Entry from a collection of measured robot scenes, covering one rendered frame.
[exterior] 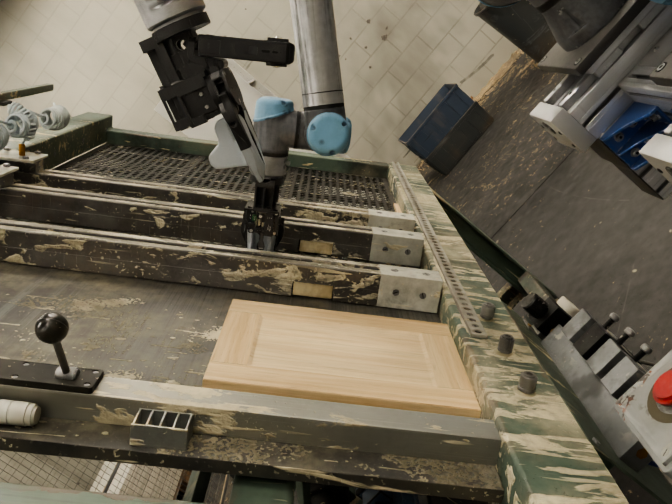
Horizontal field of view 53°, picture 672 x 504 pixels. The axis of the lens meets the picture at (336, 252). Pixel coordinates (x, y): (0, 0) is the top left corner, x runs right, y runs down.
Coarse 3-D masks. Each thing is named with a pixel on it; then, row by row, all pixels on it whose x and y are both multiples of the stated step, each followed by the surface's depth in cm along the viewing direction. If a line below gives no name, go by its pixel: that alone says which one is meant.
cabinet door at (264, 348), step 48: (240, 336) 112; (288, 336) 116; (336, 336) 118; (384, 336) 121; (432, 336) 123; (240, 384) 98; (288, 384) 99; (336, 384) 101; (384, 384) 103; (432, 384) 106
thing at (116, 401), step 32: (0, 384) 86; (128, 384) 90; (160, 384) 91; (64, 416) 87; (96, 416) 87; (128, 416) 87; (224, 416) 87; (256, 416) 87; (288, 416) 87; (320, 416) 88; (352, 416) 89; (384, 416) 90; (416, 416) 91; (448, 416) 92; (352, 448) 89; (384, 448) 89; (416, 448) 89; (448, 448) 89; (480, 448) 89
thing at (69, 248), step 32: (0, 224) 136; (32, 224) 137; (0, 256) 134; (32, 256) 134; (64, 256) 134; (96, 256) 134; (128, 256) 134; (160, 256) 134; (192, 256) 134; (224, 256) 134; (256, 256) 136; (288, 256) 138; (256, 288) 136; (288, 288) 136; (352, 288) 136; (384, 288) 136; (416, 288) 136
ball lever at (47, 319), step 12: (48, 312) 80; (36, 324) 79; (48, 324) 79; (60, 324) 79; (48, 336) 79; (60, 336) 80; (60, 348) 83; (60, 360) 85; (60, 372) 87; (72, 372) 87
